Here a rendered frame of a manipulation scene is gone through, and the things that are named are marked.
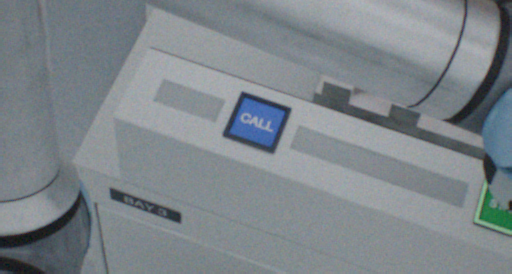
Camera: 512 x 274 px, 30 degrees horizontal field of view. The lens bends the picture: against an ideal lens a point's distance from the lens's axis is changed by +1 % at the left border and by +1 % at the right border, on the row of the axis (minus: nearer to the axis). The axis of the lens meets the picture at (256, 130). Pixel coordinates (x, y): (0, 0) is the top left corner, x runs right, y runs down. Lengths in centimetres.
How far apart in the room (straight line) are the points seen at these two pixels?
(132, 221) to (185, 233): 7
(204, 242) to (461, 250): 34
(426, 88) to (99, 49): 170
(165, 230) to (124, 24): 112
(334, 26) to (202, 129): 47
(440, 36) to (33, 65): 32
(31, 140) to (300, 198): 33
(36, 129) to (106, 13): 152
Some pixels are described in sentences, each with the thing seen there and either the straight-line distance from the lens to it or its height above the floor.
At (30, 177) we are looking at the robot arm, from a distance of 77.
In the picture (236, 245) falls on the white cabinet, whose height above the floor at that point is 75.
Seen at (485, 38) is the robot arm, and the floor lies 138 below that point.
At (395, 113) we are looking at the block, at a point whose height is 89.
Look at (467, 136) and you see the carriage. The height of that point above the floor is 88.
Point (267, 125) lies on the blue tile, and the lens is 97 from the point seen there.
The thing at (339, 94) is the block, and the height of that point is 89.
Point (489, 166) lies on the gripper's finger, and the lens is 90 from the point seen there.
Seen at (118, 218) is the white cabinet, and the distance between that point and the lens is 120.
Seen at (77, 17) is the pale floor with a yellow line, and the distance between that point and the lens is 226.
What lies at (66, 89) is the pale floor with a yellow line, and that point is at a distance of 215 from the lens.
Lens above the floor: 180
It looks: 59 degrees down
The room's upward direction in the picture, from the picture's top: 7 degrees clockwise
